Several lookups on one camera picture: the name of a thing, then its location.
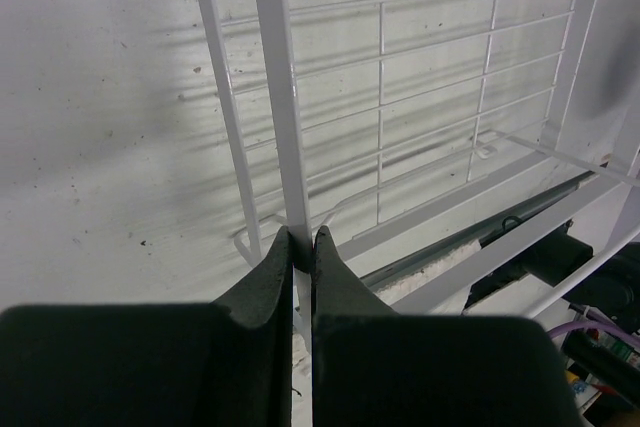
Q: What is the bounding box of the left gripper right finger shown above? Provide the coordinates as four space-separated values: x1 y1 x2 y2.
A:
312 228 582 426

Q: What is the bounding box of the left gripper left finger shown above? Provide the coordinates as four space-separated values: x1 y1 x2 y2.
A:
1 229 293 426

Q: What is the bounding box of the white wire dish rack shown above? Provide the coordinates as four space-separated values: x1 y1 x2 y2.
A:
187 0 640 348

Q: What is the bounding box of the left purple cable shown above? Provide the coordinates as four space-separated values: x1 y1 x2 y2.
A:
547 311 640 348

